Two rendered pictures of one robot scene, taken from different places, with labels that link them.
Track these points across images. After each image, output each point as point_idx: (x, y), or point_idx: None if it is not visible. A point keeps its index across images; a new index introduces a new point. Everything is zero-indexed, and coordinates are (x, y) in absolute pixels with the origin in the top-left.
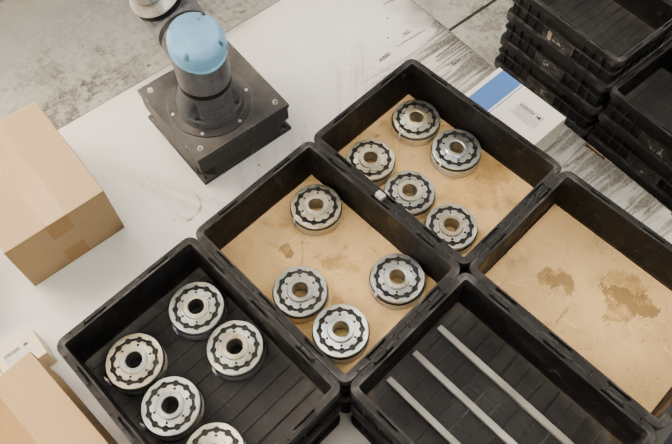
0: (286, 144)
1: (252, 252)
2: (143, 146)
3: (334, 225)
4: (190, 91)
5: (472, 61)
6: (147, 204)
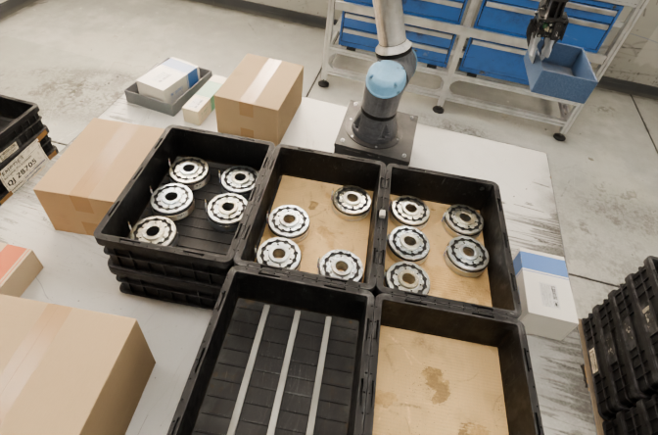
0: None
1: (298, 190)
2: (329, 130)
3: (349, 217)
4: (362, 104)
5: (554, 251)
6: None
